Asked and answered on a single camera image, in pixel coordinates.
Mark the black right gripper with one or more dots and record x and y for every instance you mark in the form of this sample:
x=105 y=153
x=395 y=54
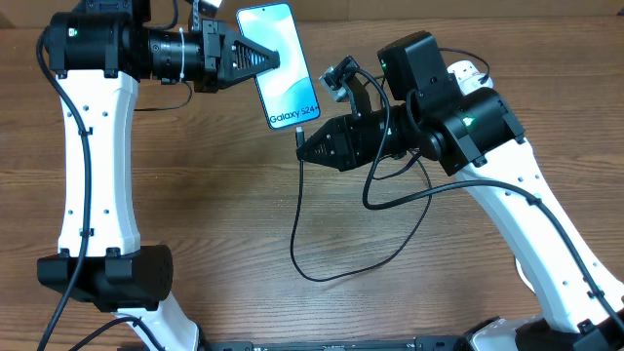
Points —
x=347 y=135

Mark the blue Galaxy smartphone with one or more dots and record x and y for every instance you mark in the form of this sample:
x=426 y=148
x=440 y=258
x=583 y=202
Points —
x=286 y=92

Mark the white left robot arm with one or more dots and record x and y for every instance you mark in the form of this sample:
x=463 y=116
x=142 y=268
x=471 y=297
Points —
x=95 y=56

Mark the white charger plug adapter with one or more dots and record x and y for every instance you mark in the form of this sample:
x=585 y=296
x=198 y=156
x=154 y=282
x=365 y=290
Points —
x=476 y=82

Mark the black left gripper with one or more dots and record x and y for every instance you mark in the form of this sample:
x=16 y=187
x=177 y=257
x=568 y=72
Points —
x=220 y=64

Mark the white power strip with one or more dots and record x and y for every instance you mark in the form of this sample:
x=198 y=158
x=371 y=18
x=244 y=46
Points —
x=463 y=70

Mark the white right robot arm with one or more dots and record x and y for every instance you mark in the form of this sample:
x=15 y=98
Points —
x=451 y=114

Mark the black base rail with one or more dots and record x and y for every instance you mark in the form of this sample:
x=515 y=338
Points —
x=420 y=343

